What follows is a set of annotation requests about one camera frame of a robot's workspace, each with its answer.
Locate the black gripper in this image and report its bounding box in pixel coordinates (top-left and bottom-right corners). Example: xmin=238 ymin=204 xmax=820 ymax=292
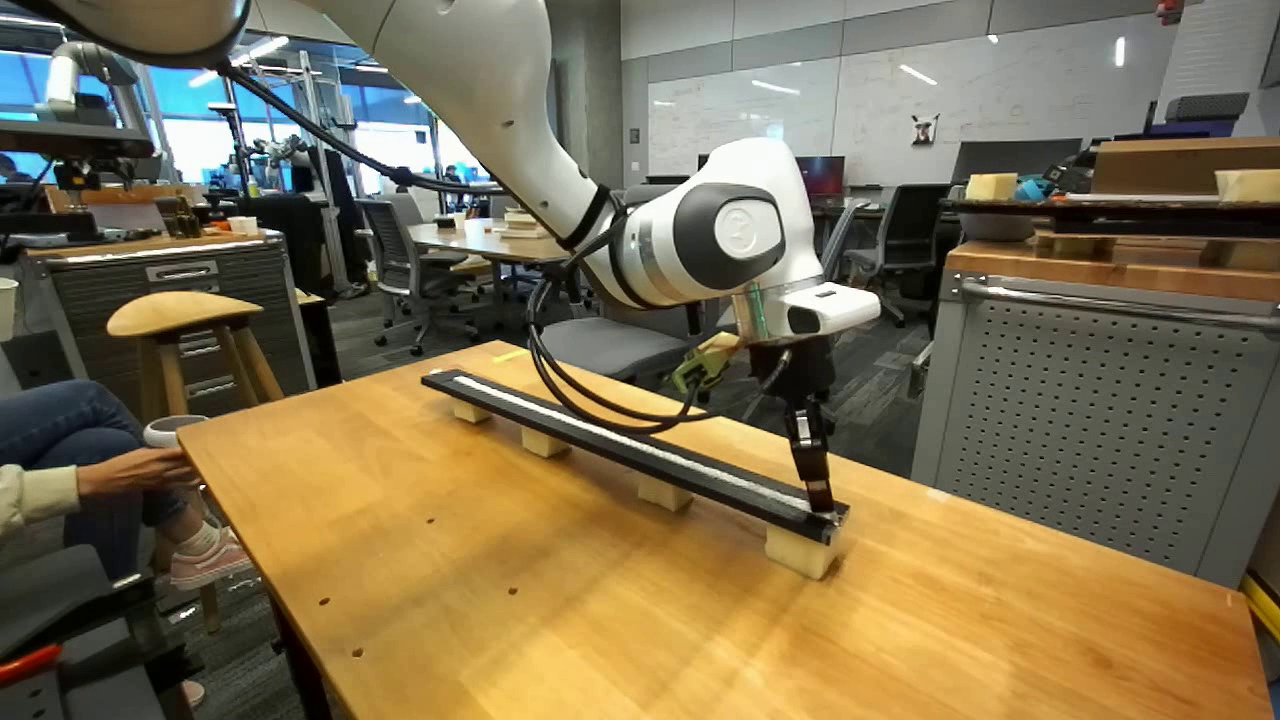
xmin=742 ymin=332 xmax=843 ymax=519

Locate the light sleeved forearm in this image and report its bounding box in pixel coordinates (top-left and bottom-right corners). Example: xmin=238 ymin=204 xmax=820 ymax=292
xmin=0 ymin=460 xmax=84 ymax=540

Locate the bystander hand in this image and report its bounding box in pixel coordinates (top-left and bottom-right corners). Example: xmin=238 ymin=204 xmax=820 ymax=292
xmin=77 ymin=446 xmax=202 ymax=509

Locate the wooden support block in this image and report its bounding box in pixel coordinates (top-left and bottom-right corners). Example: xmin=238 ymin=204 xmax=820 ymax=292
xmin=517 ymin=424 xmax=574 ymax=466
xmin=444 ymin=391 xmax=494 ymax=434
xmin=765 ymin=519 xmax=849 ymax=586
xmin=632 ymin=475 xmax=695 ymax=517

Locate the black office chair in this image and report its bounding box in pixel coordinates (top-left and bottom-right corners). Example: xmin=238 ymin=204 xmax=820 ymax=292
xmin=851 ymin=179 xmax=960 ymax=330

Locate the dark computer monitor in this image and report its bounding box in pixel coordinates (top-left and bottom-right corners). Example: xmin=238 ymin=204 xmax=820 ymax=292
xmin=797 ymin=154 xmax=851 ymax=208

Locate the grey metal tool cabinet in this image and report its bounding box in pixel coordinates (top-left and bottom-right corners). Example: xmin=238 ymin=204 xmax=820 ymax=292
xmin=909 ymin=242 xmax=1280 ymax=593

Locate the pale foam block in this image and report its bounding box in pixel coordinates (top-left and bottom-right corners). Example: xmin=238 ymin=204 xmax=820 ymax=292
xmin=1217 ymin=169 xmax=1280 ymax=208
xmin=964 ymin=169 xmax=1028 ymax=208

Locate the blue tool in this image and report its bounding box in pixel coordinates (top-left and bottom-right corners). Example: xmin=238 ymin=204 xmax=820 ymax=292
xmin=1010 ymin=162 xmax=1070 ymax=208

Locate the stack of books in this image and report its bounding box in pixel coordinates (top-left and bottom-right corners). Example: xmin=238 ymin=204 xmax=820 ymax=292
xmin=494 ymin=204 xmax=548 ymax=246

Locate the wooden desk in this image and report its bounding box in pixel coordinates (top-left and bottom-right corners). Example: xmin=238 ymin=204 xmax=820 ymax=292
xmin=405 ymin=218 xmax=573 ymax=270

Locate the dark office chair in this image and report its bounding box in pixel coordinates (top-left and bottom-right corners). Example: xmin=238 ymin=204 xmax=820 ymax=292
xmin=354 ymin=194 xmax=463 ymax=360

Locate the brown wooden box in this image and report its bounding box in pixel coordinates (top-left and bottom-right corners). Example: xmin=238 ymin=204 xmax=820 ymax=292
xmin=1087 ymin=132 xmax=1280 ymax=204

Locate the yellow edge strip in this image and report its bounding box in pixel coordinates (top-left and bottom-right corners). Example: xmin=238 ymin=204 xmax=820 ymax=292
xmin=1239 ymin=573 xmax=1280 ymax=648

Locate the black equipment pile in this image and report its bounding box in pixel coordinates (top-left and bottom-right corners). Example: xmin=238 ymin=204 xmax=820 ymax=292
xmin=1144 ymin=91 xmax=1255 ymax=145

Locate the pale sneaker shoe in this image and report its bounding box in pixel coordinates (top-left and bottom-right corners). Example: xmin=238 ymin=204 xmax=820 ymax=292
xmin=156 ymin=523 xmax=258 ymax=599

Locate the paper cup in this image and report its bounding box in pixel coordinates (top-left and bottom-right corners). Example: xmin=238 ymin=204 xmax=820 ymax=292
xmin=135 ymin=407 xmax=213 ymax=454

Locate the wooden stool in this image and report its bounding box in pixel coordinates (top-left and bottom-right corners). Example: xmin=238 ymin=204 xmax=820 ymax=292
xmin=102 ymin=290 xmax=293 ymax=434

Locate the grey drawer cabinet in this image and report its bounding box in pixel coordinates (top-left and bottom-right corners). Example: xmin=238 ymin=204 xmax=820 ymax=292
xmin=19 ymin=230 xmax=319 ymax=407

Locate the seated person in blue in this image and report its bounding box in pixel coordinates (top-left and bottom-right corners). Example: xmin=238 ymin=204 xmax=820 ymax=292
xmin=0 ymin=376 xmax=191 ymax=581

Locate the white cylindrical lamp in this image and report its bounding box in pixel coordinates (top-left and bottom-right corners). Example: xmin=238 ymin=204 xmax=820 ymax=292
xmin=41 ymin=41 xmax=84 ymax=121

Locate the long black grooved rail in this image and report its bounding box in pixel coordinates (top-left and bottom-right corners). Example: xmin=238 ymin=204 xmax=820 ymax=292
xmin=417 ymin=368 xmax=851 ymax=550

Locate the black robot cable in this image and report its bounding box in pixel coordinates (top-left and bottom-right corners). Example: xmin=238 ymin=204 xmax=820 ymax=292
xmin=216 ymin=55 xmax=714 ymax=441

